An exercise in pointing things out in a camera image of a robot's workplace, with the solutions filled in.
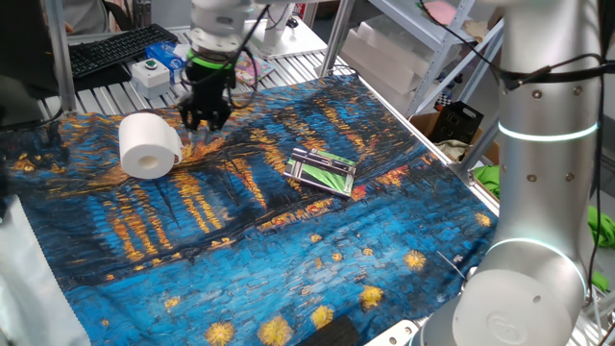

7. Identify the black plastic crate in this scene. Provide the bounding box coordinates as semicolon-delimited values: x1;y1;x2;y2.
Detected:
429;100;485;145

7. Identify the aluminium frame bar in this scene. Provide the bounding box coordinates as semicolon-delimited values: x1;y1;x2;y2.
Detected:
318;0;359;78
451;114;502;183
41;0;79;115

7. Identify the white foam block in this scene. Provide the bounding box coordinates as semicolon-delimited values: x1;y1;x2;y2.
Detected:
355;21;436;66
339;28;424;96

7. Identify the starry night painting tablecloth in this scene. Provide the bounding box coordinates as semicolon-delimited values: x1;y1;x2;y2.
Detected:
0;74;501;346

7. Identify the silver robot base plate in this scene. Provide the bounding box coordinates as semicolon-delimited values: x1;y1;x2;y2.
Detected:
364;319;419;346

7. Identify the white box green button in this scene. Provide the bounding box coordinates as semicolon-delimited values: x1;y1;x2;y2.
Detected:
130;58;172;100

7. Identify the colourful children's book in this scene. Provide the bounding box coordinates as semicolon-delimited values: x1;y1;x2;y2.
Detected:
234;50;277;87

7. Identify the white pedestal plate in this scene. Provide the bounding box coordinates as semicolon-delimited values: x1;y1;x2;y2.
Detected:
247;2;329;62

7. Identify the green striped flat box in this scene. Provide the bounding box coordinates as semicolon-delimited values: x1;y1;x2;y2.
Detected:
283;147;357;199

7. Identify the aluminium table edge rail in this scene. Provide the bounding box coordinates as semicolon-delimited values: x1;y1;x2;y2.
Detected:
357;75;501;215

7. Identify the brown cardboard box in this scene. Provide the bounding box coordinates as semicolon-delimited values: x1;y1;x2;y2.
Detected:
408;111;502;167

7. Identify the white metal shelf rack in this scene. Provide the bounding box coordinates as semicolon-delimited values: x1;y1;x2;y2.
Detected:
367;0;505;119

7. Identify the black computer keyboard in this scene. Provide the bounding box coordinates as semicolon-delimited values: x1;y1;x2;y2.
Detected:
66;23;180;81

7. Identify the person in grey shirt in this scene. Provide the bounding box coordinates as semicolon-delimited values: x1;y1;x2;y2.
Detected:
61;0;111;36

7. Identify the beige cloth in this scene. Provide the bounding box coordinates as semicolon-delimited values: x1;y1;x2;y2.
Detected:
461;18;490;43

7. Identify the checkerboard calibration card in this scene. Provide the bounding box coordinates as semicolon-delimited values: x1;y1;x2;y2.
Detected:
434;87;455;111

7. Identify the white toilet paper roll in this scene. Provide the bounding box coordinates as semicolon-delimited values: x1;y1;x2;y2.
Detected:
118;111;185;181

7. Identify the black monitor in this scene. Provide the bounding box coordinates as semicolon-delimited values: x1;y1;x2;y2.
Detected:
0;0;62;131

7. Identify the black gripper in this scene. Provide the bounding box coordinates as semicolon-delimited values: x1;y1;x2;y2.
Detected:
178;61;237;134

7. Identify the green cloth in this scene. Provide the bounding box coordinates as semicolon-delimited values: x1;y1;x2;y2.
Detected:
473;162;615;292

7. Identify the thin metal pin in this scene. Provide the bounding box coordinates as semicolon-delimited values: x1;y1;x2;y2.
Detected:
435;249;468;283

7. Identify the pink soft item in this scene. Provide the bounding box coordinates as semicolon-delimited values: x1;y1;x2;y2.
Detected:
422;0;458;26

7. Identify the black office chair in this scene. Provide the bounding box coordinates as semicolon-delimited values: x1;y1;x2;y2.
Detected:
102;0;135;31

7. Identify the blue tissue pack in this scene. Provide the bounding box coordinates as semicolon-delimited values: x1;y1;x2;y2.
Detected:
145;40;193;84

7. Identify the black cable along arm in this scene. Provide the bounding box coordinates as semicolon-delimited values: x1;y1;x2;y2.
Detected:
417;0;615;309

